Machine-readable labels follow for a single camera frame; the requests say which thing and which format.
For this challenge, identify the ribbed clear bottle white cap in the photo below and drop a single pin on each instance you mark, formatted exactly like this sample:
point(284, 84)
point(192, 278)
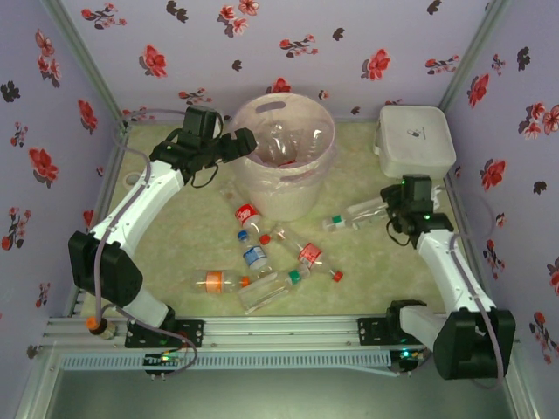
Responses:
point(279, 137)

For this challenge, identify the small clear bottle green cap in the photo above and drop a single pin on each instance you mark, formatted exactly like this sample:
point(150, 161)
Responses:
point(349, 216)

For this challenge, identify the red-label bottle with red cap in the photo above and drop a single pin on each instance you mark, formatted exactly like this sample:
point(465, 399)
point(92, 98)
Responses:
point(310, 253)

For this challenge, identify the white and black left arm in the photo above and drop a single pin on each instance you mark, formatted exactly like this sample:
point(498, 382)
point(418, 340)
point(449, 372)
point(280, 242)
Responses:
point(140, 196)

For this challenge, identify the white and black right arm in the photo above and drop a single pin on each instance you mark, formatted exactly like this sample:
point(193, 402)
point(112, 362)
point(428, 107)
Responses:
point(458, 270)

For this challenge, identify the pink plastic bin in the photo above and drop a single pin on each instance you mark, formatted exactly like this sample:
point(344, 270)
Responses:
point(284, 196)

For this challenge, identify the white lidded box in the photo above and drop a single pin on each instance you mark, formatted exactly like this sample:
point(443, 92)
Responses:
point(415, 148)

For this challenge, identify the green marbled table mat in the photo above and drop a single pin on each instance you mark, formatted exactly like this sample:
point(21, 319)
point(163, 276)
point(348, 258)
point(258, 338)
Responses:
point(371, 270)

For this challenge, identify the blue-label bottle with blue cap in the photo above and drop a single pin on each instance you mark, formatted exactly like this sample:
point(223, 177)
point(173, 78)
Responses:
point(254, 257)

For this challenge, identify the orange-label bottle with orange cap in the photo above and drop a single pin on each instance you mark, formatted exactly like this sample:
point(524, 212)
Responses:
point(214, 280)

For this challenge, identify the small circuit board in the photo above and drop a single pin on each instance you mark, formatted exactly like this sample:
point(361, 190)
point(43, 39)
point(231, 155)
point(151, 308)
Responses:
point(163, 359)
point(408, 355)

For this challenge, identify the large clear bottle green cap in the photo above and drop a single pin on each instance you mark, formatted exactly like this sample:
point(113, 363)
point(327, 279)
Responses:
point(262, 294)

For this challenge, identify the small brown bottle orange cap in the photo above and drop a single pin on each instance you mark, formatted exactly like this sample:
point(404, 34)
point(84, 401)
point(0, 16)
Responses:
point(101, 328)

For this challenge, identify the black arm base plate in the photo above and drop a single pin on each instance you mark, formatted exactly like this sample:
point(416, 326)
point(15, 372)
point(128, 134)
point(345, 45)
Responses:
point(371, 331)
point(192, 331)

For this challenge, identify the aluminium frame post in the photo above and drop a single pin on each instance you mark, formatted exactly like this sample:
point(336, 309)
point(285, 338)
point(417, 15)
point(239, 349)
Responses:
point(91, 65)
point(468, 65)

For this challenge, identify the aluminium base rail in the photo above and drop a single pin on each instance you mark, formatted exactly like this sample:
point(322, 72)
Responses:
point(279, 331)

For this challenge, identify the aluminium outer frame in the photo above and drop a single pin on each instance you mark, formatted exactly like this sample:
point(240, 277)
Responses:
point(38, 384)

